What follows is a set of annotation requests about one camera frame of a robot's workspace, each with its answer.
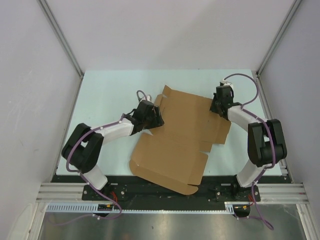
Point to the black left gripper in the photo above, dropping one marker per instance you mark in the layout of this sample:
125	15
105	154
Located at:
157	121

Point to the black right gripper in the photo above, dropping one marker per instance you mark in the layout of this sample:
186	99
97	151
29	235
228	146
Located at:
212	108

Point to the brown cardboard box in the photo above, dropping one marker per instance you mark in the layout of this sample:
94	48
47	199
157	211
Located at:
175	155

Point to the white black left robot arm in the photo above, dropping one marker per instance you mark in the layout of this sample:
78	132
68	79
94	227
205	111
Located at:
82	149

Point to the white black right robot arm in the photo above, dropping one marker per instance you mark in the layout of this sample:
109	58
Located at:
266	144

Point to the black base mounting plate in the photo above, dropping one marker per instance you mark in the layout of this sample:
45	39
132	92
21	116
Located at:
217	188

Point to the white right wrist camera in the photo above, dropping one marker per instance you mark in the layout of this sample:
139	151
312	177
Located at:
224	82

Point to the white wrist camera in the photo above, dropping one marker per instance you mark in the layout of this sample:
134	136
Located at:
224	82
147	98

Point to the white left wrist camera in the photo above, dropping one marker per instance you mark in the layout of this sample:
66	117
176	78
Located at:
147	98

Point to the grey slotted cable duct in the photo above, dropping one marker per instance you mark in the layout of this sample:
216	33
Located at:
104	208

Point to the aluminium frame post right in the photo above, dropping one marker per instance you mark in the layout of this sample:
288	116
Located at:
294	8

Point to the aluminium frame post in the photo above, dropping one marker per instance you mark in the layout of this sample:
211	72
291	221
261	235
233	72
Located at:
294	8
52	20

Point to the aluminium frame post left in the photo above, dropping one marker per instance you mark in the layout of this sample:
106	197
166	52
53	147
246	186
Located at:
52	20

